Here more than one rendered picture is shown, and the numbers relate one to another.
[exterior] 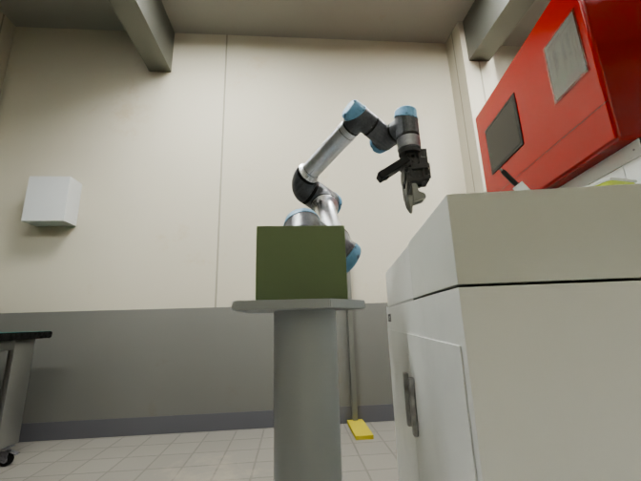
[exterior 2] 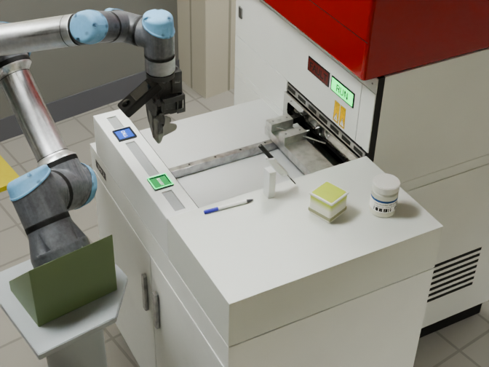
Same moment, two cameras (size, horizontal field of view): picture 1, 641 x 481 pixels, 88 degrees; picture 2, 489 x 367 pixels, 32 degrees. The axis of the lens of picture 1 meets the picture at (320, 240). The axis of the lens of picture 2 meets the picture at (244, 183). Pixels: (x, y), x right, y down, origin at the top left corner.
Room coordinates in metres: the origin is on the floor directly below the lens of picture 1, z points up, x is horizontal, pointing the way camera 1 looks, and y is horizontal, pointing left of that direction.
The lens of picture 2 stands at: (-0.68, 0.54, 2.38)
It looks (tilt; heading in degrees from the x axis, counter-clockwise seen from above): 37 degrees down; 327
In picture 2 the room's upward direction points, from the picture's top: 2 degrees clockwise
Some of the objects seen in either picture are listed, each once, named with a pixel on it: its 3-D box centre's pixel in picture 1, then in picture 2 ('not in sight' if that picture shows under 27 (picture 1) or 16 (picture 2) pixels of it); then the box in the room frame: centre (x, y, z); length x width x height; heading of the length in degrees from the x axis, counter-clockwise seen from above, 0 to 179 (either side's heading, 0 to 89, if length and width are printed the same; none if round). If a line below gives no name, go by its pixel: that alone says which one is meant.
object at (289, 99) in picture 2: not in sight; (321, 136); (1.03, -0.87, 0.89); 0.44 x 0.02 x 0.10; 176
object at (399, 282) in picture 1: (409, 282); (143, 178); (1.13, -0.30, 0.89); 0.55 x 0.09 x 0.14; 176
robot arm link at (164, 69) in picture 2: (408, 146); (159, 63); (1.00, -0.30, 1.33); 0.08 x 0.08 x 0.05
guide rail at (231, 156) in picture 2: not in sight; (228, 156); (1.16, -0.60, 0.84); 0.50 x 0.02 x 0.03; 86
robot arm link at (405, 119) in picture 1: (405, 124); (157, 35); (1.00, -0.30, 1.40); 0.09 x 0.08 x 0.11; 31
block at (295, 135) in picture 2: not in sight; (292, 135); (1.08, -0.79, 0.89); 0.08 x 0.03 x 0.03; 86
